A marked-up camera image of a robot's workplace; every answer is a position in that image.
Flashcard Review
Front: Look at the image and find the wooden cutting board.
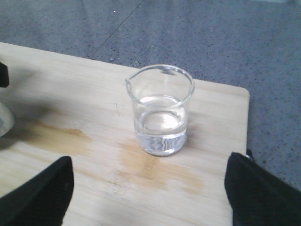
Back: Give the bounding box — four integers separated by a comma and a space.
0, 43, 249, 226

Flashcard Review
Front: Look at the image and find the glass beaker with liquid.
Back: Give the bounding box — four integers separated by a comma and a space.
125, 64, 195, 157

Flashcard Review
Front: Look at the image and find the steel double jigger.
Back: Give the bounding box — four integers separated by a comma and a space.
0, 102, 16, 137

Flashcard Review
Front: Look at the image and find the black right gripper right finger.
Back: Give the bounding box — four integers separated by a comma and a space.
224, 153, 301, 226

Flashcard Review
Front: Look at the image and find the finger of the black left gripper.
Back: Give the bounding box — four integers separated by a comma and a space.
0, 63, 9, 88

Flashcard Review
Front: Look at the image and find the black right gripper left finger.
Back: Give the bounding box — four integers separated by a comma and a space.
0, 156, 74, 226

